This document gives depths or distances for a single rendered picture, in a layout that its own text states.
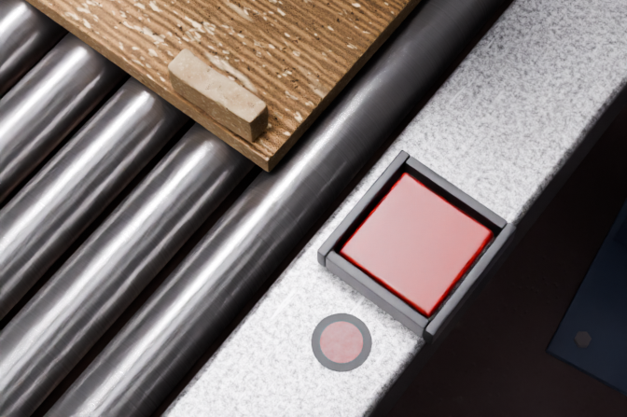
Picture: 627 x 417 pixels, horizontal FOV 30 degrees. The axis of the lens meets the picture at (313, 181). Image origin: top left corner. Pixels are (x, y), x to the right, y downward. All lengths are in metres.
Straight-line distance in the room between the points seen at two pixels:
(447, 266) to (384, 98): 0.11
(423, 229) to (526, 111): 0.10
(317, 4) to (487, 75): 0.11
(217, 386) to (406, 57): 0.22
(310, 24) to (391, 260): 0.15
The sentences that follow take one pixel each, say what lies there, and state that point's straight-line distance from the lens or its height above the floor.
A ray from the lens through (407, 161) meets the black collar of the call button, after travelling 0.64.
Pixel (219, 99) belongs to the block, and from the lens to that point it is 0.62.
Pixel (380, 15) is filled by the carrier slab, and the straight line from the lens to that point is 0.68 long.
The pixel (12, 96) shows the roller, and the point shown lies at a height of 0.92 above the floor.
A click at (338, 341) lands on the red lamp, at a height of 0.92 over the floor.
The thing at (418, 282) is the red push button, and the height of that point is 0.93.
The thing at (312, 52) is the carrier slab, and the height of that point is 0.94.
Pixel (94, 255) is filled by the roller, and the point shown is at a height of 0.92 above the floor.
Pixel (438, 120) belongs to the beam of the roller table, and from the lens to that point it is 0.67.
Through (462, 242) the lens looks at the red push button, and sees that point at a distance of 0.62.
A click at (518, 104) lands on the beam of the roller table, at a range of 0.68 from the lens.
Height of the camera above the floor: 1.50
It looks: 65 degrees down
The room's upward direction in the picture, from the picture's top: 2 degrees counter-clockwise
